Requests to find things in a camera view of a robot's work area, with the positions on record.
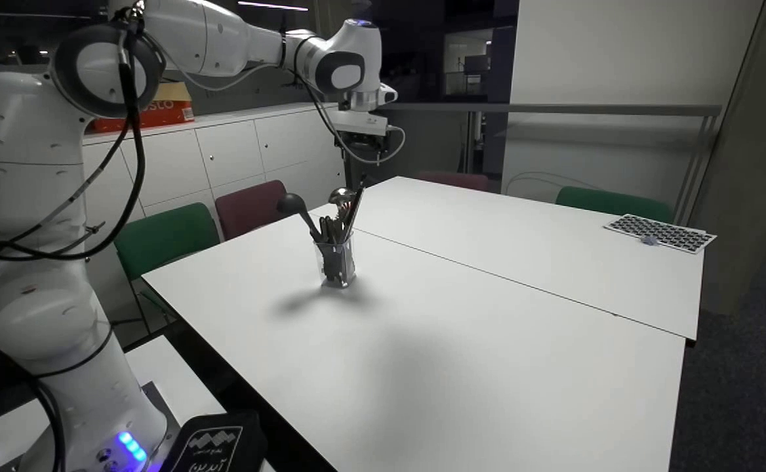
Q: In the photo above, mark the clear plastic utensil holder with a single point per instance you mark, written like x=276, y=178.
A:
x=337, y=263

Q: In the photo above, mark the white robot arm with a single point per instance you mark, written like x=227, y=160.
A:
x=43, y=322

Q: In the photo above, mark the black device with white print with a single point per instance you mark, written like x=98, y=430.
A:
x=213, y=443

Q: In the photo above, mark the silver metal spoon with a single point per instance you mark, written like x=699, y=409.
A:
x=338, y=196

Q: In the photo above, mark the white cabinet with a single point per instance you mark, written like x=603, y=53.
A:
x=227, y=158

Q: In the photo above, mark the grey metal railing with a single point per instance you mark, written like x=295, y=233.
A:
x=530, y=107

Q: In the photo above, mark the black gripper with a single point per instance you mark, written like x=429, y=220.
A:
x=363, y=152

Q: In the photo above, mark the green chair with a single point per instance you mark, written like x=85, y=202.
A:
x=615, y=202
x=164, y=236

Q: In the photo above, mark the white robot base table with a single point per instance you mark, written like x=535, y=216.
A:
x=173, y=375

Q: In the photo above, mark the black ladle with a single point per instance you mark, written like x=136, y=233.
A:
x=291, y=205

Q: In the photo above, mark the dark red chair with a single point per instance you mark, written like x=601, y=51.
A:
x=463, y=182
x=249, y=208

